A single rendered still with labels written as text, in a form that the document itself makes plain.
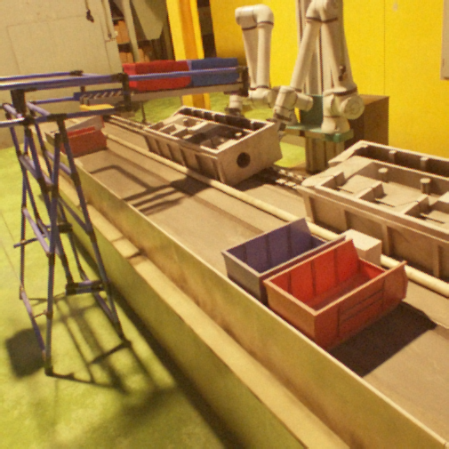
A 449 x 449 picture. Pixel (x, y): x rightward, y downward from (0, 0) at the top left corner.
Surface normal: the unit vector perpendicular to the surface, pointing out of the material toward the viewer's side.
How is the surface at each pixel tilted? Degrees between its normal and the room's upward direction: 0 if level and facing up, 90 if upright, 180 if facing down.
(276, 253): 88
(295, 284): 88
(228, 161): 90
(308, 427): 0
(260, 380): 0
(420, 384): 0
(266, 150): 90
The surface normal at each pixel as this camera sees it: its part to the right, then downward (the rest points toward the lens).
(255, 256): 0.53, 0.26
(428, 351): -0.12, -0.90
